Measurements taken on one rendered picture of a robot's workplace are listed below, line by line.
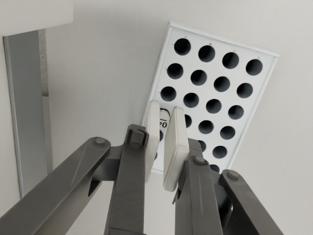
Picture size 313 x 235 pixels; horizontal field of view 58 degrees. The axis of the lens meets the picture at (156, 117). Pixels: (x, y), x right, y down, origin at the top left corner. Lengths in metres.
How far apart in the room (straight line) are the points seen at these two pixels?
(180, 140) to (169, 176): 0.02
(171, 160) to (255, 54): 0.11
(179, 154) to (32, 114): 0.09
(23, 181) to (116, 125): 0.12
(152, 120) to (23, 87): 0.08
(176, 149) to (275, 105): 0.15
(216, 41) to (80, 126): 0.15
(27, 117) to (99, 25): 0.11
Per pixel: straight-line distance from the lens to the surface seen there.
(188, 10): 0.25
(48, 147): 0.72
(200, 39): 0.22
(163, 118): 0.22
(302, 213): 0.36
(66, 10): 0.18
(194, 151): 0.18
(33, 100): 0.18
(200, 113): 0.23
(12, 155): 0.17
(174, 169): 0.16
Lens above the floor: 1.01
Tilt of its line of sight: 68 degrees down
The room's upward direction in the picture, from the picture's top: 176 degrees counter-clockwise
